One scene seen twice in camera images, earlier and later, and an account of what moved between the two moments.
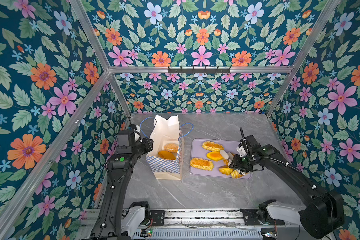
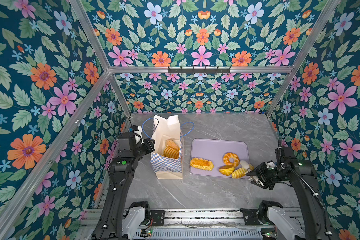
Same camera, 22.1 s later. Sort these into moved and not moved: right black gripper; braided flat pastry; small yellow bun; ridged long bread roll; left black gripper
Moved: right black gripper
Not moved: braided flat pastry; small yellow bun; left black gripper; ridged long bread roll
